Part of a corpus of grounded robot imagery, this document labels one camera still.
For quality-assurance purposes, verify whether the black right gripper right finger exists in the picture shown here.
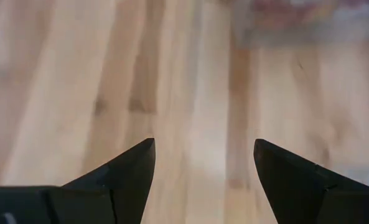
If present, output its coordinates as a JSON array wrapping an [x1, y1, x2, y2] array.
[[253, 138, 369, 224]]

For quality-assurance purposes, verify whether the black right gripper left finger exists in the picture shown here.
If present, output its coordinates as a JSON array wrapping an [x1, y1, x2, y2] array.
[[0, 138, 156, 224]]

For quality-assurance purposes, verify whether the red Maruchan noodle packet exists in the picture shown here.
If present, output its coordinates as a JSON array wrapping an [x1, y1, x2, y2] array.
[[230, 0, 369, 49]]

